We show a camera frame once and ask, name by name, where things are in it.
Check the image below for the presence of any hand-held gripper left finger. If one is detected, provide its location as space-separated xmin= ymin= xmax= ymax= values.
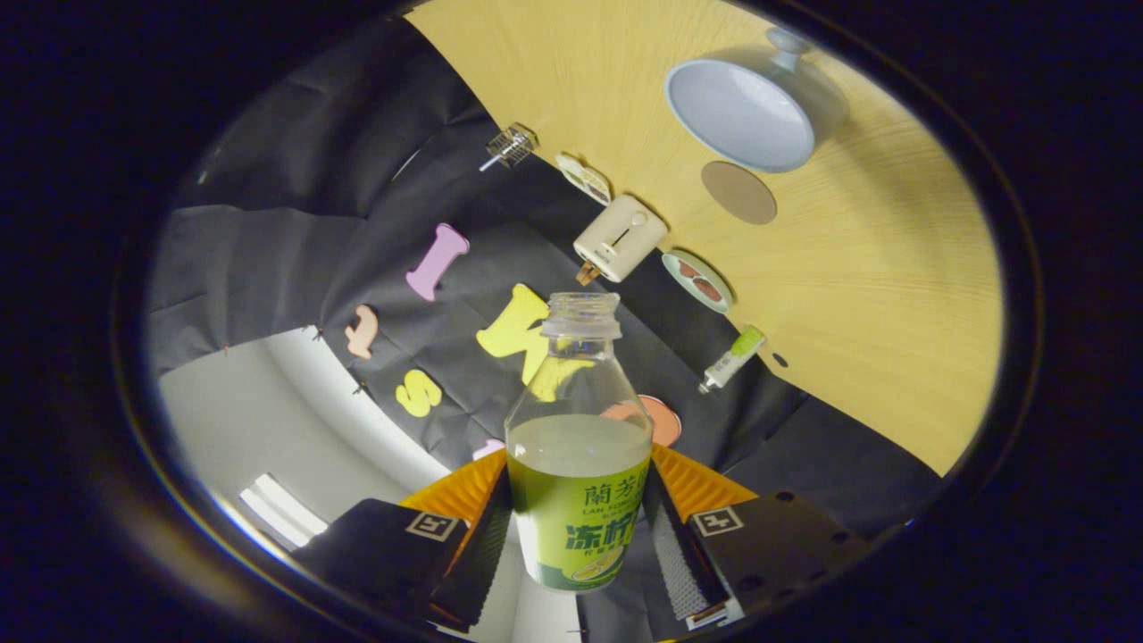
xmin=290 ymin=447 xmax=514 ymax=630

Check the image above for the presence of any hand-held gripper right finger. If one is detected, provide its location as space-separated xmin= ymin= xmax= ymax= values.
xmin=643 ymin=444 xmax=872 ymax=630

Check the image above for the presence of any green label juice bottle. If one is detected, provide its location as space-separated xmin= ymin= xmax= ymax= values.
xmin=505 ymin=292 xmax=655 ymax=593

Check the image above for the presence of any round brown coaster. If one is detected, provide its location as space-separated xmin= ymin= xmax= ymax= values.
xmin=700 ymin=161 xmax=778 ymax=226

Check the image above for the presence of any pale blue cup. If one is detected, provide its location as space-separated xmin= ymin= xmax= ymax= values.
xmin=663 ymin=27 xmax=849 ymax=174

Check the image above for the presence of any slim white drink bottle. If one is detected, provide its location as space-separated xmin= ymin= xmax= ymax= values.
xmin=698 ymin=326 xmax=767 ymax=395

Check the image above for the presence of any ceiling light panel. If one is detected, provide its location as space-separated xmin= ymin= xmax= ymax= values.
xmin=238 ymin=473 xmax=329 ymax=547

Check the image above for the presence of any pale green plate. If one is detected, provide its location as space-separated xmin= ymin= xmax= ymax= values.
xmin=661 ymin=249 xmax=735 ymax=314

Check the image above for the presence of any cream toaster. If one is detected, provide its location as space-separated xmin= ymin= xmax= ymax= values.
xmin=573 ymin=195 xmax=669 ymax=284

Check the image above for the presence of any wooden table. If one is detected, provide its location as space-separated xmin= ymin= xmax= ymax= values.
xmin=406 ymin=0 xmax=1003 ymax=477

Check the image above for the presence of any white snack tray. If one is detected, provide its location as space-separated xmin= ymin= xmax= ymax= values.
xmin=555 ymin=154 xmax=613 ymax=206

